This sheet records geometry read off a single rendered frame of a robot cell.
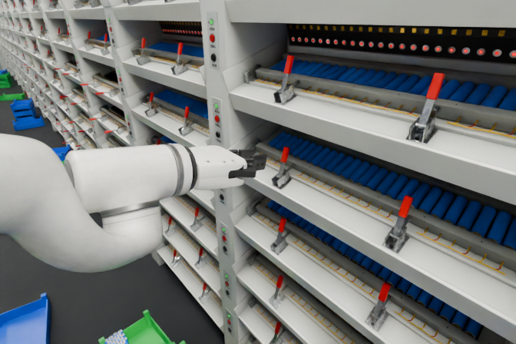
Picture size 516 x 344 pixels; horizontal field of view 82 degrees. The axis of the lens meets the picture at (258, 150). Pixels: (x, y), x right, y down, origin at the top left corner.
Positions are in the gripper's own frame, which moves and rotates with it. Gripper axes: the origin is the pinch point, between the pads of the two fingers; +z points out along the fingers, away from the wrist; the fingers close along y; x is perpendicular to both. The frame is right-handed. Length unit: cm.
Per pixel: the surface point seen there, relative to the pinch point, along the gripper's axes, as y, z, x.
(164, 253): -81, 27, -83
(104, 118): -139, 14, -25
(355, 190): 16.2, 13.8, -2.4
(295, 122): 4.7, 5.5, 8.7
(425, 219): 29.2, 13.8, -2.0
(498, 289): 40.9, 11.5, -6.1
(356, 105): 14.8, 8.5, 14.2
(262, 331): -5, 23, -64
